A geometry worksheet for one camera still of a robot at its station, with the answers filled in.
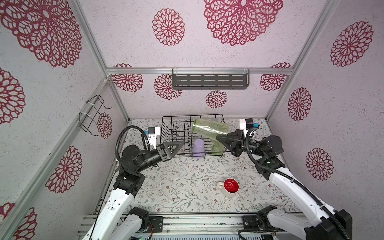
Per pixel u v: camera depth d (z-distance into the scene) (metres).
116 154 0.46
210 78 0.95
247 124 0.51
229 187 0.84
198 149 0.89
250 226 0.73
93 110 0.80
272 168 0.53
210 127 0.58
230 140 0.56
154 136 0.57
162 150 0.54
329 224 0.38
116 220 0.42
